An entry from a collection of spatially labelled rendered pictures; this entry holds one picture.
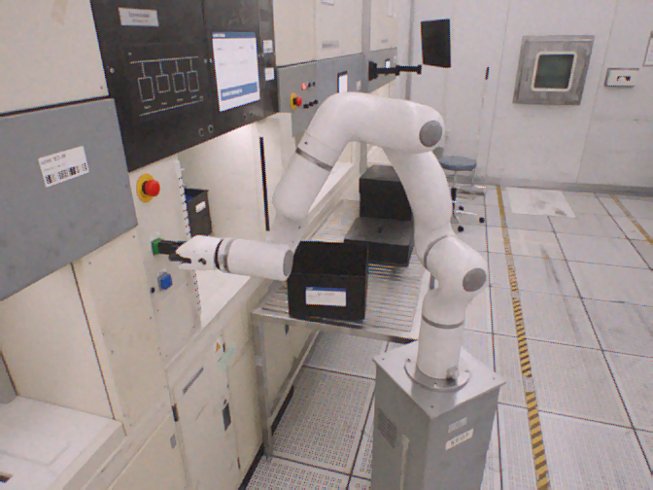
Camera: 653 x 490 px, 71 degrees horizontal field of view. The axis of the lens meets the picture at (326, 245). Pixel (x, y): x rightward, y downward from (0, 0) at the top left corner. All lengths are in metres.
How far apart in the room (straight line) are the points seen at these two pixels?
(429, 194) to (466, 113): 4.65
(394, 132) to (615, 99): 5.02
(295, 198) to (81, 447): 0.72
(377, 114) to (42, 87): 0.61
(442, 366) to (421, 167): 0.58
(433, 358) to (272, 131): 0.97
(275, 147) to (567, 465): 1.79
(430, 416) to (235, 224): 1.08
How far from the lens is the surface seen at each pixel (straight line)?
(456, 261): 1.15
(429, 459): 1.44
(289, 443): 2.24
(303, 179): 0.97
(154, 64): 1.17
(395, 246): 1.95
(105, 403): 1.24
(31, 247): 0.92
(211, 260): 1.07
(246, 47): 1.59
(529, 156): 5.85
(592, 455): 2.46
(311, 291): 1.58
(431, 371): 1.38
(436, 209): 1.11
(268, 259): 1.01
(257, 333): 1.73
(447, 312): 1.26
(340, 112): 0.96
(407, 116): 0.96
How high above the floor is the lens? 1.67
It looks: 25 degrees down
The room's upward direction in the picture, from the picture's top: 1 degrees counter-clockwise
